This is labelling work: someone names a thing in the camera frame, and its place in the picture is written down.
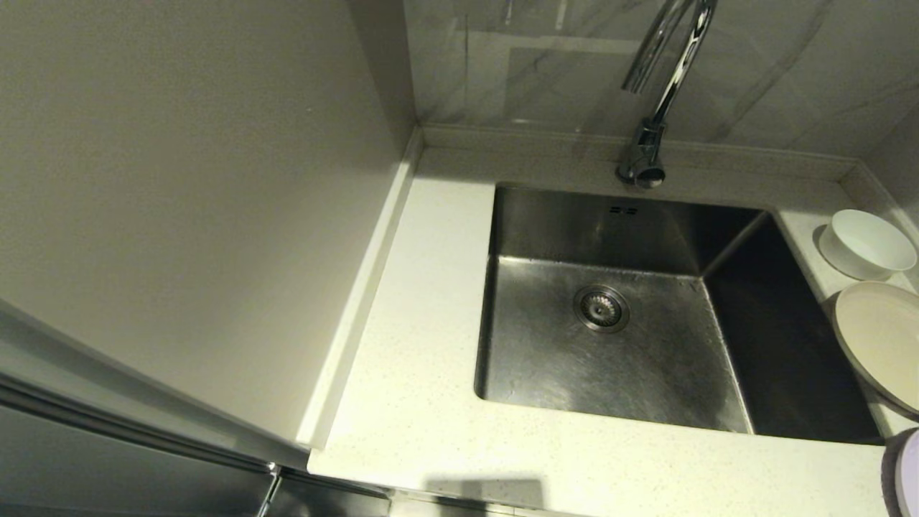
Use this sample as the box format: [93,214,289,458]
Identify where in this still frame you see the stainless steel sink basin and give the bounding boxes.
[474,181,887,446]

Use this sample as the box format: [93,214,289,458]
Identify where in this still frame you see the grey glossy cabinet door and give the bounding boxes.
[0,298,392,517]

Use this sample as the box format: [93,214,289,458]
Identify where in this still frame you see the beige round plate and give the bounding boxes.
[831,281,919,417]

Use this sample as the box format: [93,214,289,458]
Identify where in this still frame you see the chrome gooseneck faucet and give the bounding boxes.
[616,0,719,190]

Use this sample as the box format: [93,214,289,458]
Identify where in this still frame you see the metal sink drain strainer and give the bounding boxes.
[573,284,631,333]

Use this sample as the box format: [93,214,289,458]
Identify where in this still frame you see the tall beige cabinet side panel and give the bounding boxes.
[0,0,421,453]

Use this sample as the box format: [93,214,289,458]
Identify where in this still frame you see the white bowl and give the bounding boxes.
[817,209,918,281]

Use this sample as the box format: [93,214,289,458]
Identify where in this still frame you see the purple round plate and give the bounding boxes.
[881,428,919,517]

